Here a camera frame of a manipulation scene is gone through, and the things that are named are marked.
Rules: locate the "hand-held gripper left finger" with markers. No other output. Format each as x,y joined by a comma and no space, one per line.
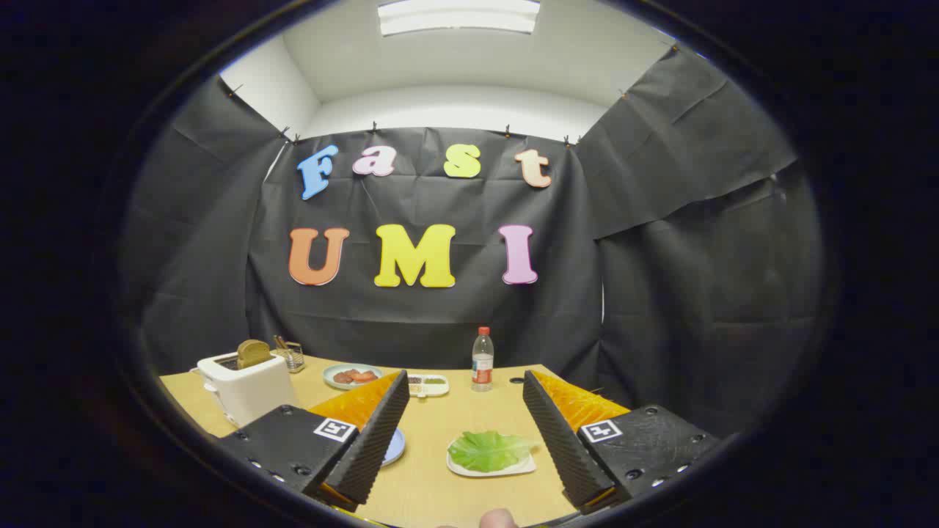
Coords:
374,447

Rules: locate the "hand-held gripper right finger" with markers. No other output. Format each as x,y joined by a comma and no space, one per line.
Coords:
561,447

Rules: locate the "green lettuce leaf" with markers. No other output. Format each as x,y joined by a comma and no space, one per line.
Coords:
488,451

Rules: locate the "brown bread slice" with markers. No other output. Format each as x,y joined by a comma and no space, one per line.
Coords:
254,353

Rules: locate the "light blue plate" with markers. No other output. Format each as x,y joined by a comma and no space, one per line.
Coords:
395,447

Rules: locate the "pale green plate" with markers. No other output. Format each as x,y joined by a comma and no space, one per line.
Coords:
331,380

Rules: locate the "white divided seasoning tray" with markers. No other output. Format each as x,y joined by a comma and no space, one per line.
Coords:
429,386

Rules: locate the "small white square plate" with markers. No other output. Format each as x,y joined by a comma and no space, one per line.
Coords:
477,473

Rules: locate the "clear plastic water bottle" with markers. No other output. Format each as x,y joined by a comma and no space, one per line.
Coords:
482,363

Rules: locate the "white toaster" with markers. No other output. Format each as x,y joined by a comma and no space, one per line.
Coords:
249,389

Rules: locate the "ceiling light panel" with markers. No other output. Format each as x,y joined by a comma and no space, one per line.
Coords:
458,16

